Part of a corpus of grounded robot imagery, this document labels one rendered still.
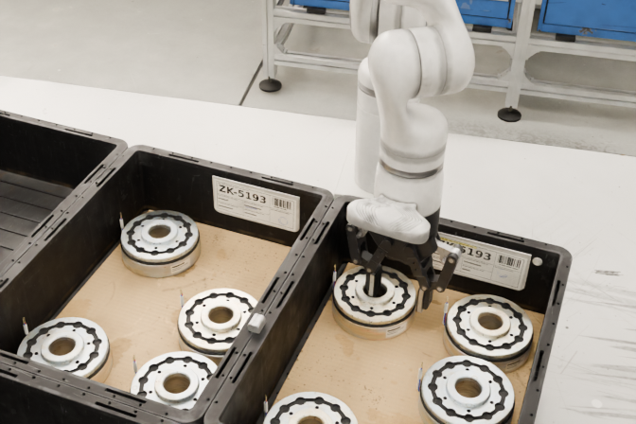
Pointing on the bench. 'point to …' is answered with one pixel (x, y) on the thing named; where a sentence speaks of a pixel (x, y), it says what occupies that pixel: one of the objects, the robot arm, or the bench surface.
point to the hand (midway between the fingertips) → (398, 291)
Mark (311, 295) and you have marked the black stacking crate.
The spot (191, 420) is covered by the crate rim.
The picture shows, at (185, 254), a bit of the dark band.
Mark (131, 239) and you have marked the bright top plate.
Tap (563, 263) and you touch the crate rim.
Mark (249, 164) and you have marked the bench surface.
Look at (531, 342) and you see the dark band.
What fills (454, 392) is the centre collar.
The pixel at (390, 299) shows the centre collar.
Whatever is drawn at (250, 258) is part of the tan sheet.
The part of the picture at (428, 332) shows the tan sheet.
